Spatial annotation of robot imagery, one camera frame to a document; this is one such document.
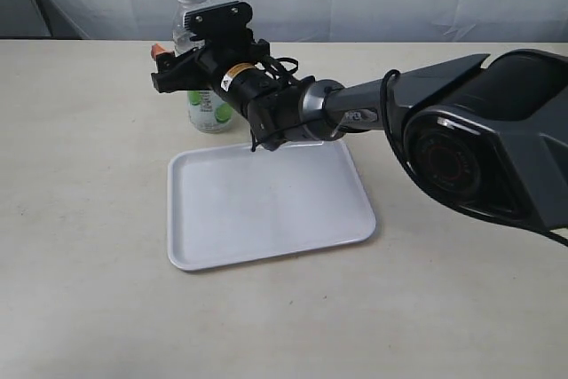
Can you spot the clear lime drink bottle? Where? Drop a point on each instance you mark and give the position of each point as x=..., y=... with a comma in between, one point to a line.
x=206, y=110

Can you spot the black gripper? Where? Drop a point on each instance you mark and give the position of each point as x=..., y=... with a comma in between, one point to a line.
x=230, y=71

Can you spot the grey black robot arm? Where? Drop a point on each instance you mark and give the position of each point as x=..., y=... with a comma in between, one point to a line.
x=484, y=137

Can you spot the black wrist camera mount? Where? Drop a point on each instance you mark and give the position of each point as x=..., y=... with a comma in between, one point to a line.
x=219, y=20

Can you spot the white plastic tray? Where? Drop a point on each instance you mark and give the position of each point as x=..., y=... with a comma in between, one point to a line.
x=228, y=205

